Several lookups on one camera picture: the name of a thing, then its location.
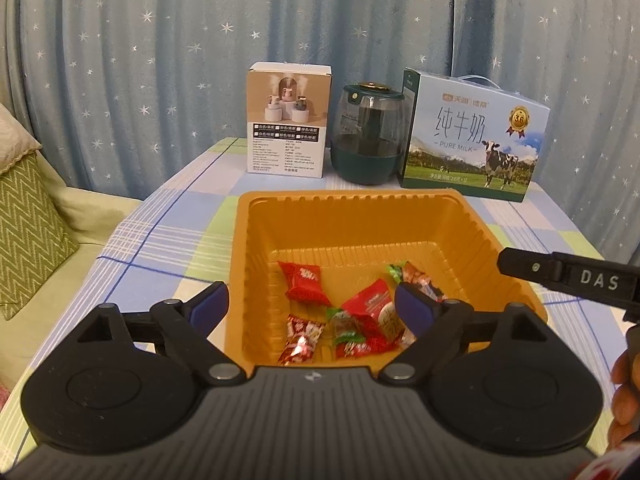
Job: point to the white humidifier box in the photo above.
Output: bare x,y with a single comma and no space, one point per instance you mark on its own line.
287,120

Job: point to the beige cushion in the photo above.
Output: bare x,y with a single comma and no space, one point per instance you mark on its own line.
12,140

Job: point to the dark green humidifier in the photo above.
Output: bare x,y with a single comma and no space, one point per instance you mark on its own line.
367,135

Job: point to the red white candy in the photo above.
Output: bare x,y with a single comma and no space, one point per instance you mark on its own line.
300,340

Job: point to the green red candy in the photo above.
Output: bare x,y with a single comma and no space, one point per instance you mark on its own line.
345,332

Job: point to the green zigzag cushion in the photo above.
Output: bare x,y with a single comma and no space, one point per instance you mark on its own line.
30,230

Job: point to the green and dark wrapped candy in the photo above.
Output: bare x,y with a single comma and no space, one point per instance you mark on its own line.
415,274

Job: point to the large red snack packet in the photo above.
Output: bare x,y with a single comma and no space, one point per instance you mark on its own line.
370,310

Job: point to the milk carton box with cow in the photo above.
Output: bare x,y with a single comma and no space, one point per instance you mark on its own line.
470,140

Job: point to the blue star curtain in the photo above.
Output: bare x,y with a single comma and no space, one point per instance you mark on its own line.
150,35

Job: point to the person's right hand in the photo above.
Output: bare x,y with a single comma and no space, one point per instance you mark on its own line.
625,400

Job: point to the light green sofa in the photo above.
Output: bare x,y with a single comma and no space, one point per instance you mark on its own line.
95,215

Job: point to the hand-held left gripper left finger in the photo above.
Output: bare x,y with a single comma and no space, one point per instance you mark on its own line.
210,306

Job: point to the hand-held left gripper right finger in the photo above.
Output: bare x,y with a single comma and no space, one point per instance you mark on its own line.
412,306

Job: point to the orange plastic tray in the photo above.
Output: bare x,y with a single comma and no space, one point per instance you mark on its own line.
360,225

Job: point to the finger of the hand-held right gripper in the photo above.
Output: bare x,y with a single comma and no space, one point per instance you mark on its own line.
527,262

